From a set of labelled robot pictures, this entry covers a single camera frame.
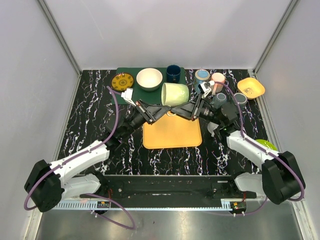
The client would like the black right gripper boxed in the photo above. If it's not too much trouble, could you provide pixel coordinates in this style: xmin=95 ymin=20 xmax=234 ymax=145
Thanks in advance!
xmin=170 ymin=93 xmax=223 ymax=126

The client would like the light green mug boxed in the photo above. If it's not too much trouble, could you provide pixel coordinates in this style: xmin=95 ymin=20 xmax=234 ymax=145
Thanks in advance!
xmin=161 ymin=82 xmax=190 ymax=107

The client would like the grey mug white inside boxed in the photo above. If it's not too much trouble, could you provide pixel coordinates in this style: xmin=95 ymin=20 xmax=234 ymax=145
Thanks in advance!
xmin=211 ymin=92 xmax=227 ymax=109

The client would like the light blue mug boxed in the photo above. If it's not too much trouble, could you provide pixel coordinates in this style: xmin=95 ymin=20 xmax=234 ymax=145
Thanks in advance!
xmin=207 ymin=122 xmax=219 ymax=137

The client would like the orange and blue mug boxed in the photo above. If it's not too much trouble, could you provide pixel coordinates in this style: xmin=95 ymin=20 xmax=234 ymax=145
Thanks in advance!
xmin=193 ymin=69 xmax=211 ymax=93

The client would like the pink mug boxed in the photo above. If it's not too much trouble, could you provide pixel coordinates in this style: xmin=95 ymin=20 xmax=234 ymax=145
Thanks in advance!
xmin=211 ymin=72 xmax=226 ymax=96

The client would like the dark teal mug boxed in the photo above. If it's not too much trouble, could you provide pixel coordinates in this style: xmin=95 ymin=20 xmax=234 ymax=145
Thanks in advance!
xmin=234 ymin=92 xmax=248 ymax=109

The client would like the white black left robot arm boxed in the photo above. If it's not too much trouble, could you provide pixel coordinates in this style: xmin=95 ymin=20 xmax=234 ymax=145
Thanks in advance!
xmin=23 ymin=100 xmax=171 ymax=213

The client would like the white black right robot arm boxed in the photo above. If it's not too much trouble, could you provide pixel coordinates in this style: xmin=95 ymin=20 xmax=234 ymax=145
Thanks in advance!
xmin=171 ymin=98 xmax=306 ymax=205

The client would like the navy blue mug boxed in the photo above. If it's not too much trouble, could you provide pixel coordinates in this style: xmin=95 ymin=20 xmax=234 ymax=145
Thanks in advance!
xmin=166 ymin=64 xmax=181 ymax=84

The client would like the dark green placemat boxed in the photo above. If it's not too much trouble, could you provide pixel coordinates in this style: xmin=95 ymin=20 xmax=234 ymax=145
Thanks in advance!
xmin=115 ymin=67 xmax=187 ymax=105

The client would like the yellow serving tray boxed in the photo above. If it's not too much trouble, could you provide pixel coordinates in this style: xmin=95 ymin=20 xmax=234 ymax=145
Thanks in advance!
xmin=142 ymin=113 xmax=202 ymax=150

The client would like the white bowl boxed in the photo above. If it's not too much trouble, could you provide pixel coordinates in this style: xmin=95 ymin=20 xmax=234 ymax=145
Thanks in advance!
xmin=136 ymin=68 xmax=163 ymax=92

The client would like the yellow patterned plate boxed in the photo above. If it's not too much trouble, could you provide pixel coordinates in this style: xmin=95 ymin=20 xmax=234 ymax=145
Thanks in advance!
xmin=111 ymin=72 xmax=135 ymax=92

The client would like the yellow square dish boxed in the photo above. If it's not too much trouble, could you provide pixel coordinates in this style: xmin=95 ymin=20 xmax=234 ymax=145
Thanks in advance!
xmin=237 ymin=77 xmax=266 ymax=100

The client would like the lime green plate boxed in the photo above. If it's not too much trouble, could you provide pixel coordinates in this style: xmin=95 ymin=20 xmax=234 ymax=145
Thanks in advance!
xmin=255 ymin=139 xmax=278 ymax=151

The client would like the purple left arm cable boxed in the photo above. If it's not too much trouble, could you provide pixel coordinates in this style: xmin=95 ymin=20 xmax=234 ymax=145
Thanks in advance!
xmin=23 ymin=86 xmax=137 ymax=230

